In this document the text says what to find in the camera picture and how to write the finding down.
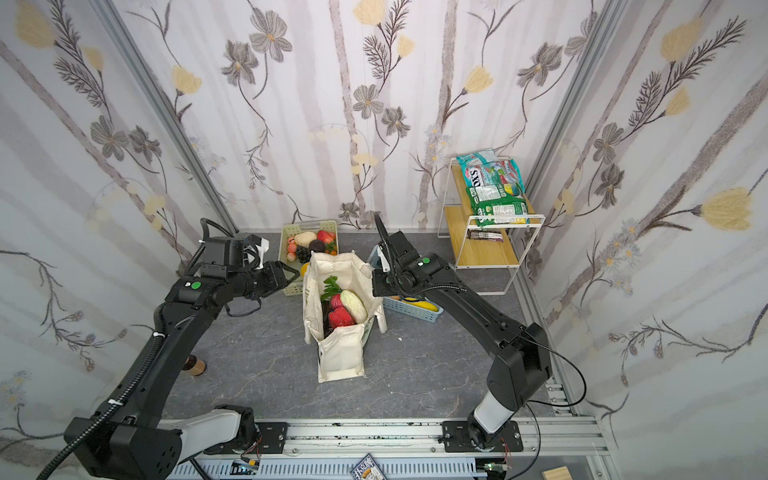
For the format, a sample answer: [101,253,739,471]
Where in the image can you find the red pepper toy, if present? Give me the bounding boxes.
[327,306,357,330]

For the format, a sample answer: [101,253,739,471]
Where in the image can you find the cream floral tote bag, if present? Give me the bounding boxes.
[302,253,387,383]

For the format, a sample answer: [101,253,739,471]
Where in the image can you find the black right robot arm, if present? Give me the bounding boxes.
[372,213,552,449]

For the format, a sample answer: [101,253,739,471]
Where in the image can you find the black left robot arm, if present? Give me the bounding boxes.
[38,218,291,479]

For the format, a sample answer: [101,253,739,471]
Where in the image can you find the green skittles candy bag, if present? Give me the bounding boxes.
[457,149,529,227]

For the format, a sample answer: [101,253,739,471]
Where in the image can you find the blue plastic vegetable basket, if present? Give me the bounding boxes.
[367,246,444,323]

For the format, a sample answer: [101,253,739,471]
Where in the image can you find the green plastic fruit basket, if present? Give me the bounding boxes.
[278,219,339,297]

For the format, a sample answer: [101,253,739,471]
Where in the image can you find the dark avocado toy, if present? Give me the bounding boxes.
[308,239,326,253]

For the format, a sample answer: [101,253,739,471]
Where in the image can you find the red apple toy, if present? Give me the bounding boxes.
[316,230,336,244]

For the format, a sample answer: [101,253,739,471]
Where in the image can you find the purple brown chocolate packet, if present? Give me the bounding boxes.
[467,230,504,242]

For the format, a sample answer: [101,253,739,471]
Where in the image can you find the small brown orange-capped bottle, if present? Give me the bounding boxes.
[182,355,207,377]

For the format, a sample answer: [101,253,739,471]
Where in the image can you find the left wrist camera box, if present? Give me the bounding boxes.
[201,234,270,276]

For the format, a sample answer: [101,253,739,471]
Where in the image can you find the white wire wooden shelf rack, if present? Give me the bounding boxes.
[437,159,546,296]

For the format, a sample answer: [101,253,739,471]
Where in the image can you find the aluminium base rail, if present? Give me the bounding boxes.
[150,415,619,479]

